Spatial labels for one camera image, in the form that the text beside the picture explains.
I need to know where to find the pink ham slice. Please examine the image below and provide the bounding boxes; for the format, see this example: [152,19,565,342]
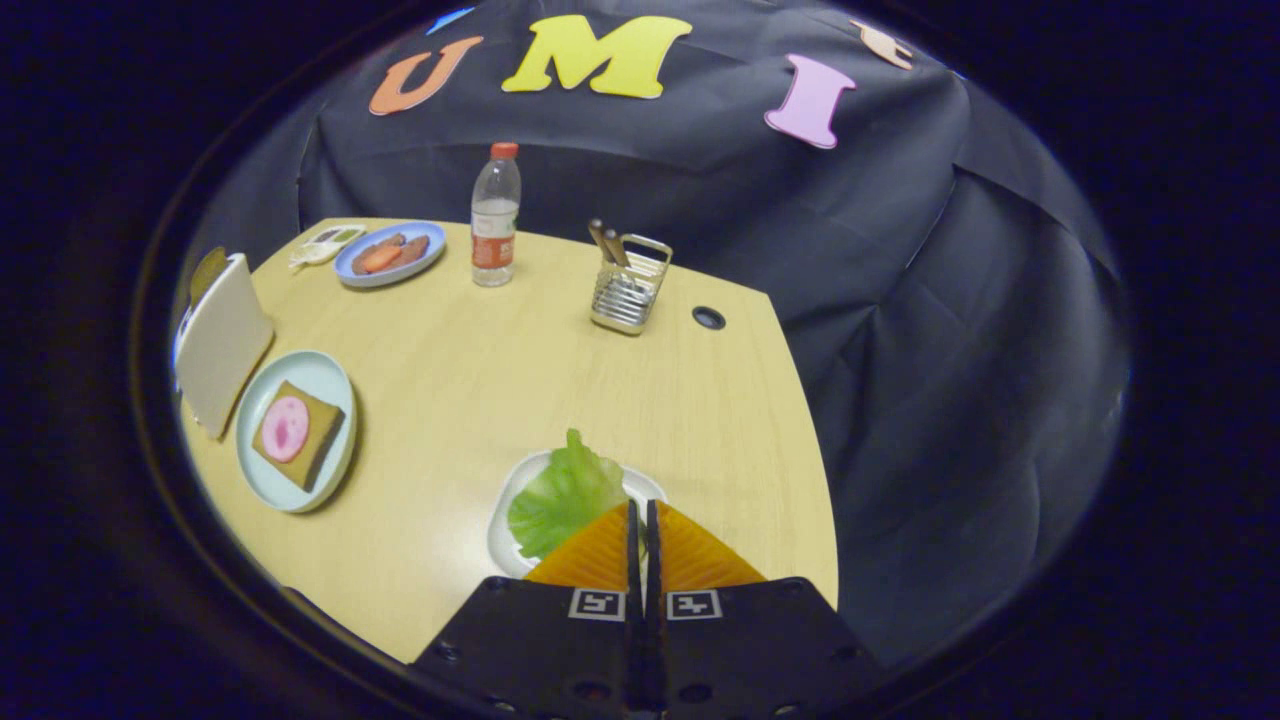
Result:
[262,396,311,464]

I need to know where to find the brown bread slice with ham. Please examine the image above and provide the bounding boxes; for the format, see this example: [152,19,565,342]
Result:
[251,380,346,493]

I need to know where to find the small white plate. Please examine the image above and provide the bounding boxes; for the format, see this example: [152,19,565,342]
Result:
[487,450,668,579]

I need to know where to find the clear plastic bottle red cap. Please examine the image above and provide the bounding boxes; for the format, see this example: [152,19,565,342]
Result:
[470,142,522,289]

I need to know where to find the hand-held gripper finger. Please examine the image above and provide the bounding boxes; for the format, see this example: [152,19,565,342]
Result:
[412,500,641,716]
[645,500,886,716]

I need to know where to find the metal wire utensil basket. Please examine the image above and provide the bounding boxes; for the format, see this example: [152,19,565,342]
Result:
[590,233,674,336]

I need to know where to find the blue plate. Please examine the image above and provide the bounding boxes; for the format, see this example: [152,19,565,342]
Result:
[333,221,448,289]

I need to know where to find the green lettuce leaf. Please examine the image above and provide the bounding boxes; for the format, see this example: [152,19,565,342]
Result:
[507,428,631,561]

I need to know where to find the white toaster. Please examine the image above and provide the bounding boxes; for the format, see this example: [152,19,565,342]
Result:
[175,250,276,441]

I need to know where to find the light green plate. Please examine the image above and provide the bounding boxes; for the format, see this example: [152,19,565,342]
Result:
[235,350,358,514]

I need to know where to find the white divided grain tray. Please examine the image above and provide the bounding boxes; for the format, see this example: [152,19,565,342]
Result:
[290,225,368,271]

